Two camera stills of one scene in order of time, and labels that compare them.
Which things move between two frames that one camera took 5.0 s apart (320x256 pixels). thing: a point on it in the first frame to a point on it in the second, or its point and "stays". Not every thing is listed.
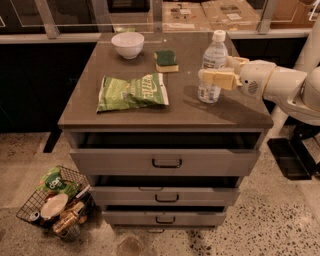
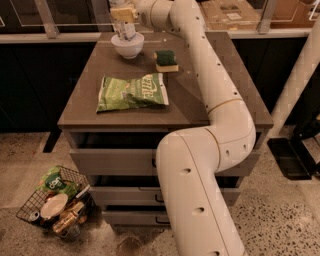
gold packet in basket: x=64 y=221 stays
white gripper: x=256 y=79 to x=144 y=13
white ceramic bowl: x=128 y=44 stays
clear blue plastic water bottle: x=214 y=58 to x=125 y=31
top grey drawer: x=228 y=154 stays
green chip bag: x=118 y=93 stays
